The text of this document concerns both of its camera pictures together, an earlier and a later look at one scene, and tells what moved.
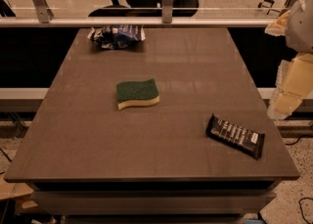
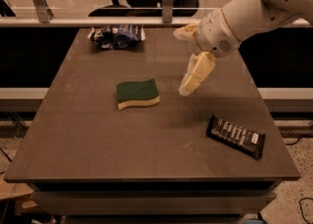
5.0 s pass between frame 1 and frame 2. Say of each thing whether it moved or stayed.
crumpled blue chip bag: stayed
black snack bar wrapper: stayed
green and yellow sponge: stayed
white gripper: moved
